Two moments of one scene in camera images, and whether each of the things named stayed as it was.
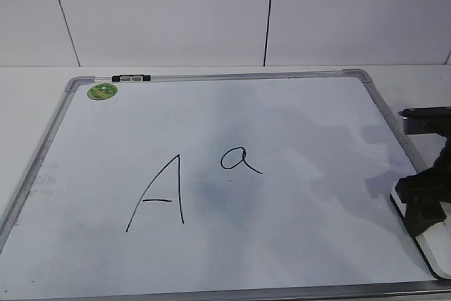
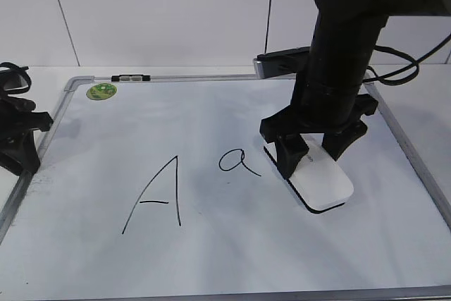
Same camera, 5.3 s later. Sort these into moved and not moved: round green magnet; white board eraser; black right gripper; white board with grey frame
Moved: white board eraser; black right gripper
Not moved: round green magnet; white board with grey frame
